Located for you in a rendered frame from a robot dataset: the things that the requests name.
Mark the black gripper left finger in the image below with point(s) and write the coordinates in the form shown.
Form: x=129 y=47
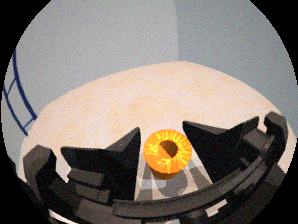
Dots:
x=118 y=162

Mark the orange knob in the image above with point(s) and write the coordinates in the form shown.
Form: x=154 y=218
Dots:
x=166 y=153

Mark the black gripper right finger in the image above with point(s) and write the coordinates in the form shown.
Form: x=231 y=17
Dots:
x=216 y=147

